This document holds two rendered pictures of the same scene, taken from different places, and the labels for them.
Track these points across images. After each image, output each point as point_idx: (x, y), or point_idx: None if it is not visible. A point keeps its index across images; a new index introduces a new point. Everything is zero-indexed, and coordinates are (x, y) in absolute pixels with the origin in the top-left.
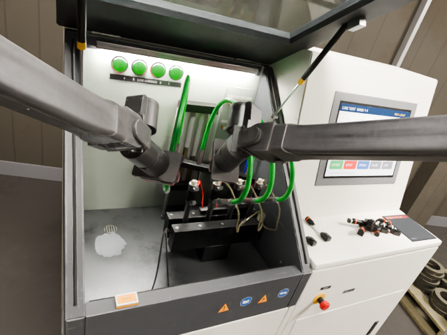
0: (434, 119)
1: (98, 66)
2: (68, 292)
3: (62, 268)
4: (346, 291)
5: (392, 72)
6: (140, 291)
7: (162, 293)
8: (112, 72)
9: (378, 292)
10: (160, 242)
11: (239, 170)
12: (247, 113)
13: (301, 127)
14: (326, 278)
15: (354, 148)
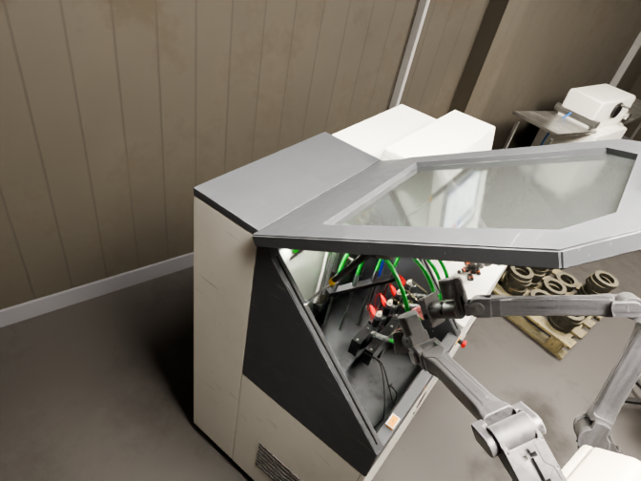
0: (587, 301)
1: (283, 258)
2: (370, 439)
3: (272, 416)
4: (468, 324)
5: (472, 145)
6: (365, 406)
7: (403, 404)
8: (291, 256)
9: None
10: (341, 358)
11: (364, 262)
12: (459, 287)
13: (510, 301)
14: (465, 327)
15: (548, 314)
